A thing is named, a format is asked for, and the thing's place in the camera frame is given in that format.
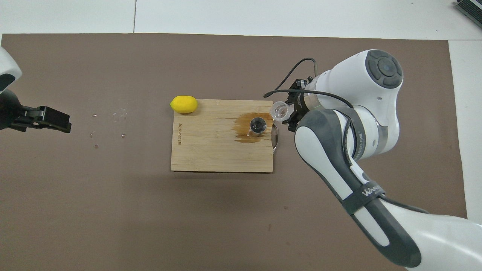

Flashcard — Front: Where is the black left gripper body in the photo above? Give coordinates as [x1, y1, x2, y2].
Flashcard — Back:
[0, 90, 25, 132]

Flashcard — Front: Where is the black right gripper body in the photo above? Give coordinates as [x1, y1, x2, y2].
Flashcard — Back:
[295, 78, 314, 114]

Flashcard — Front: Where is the small clear plastic cup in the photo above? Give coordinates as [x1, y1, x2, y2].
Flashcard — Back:
[270, 100, 294, 121]

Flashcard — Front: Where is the steel double jigger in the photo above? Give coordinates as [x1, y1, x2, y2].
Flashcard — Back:
[248, 117, 267, 137]

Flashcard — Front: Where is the bamboo cutting board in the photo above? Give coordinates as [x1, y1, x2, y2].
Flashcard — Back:
[171, 99, 281, 174]

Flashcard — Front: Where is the yellow lemon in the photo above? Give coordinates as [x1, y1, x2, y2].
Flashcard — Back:
[170, 96, 198, 114]

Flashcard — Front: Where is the brown table mat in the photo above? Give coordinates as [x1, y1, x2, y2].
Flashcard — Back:
[0, 33, 474, 271]

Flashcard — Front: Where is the grey ribbed device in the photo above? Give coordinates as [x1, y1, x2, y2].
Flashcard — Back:
[455, 0, 482, 19]

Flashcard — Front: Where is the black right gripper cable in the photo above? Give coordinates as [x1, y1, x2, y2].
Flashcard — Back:
[263, 57, 355, 110]

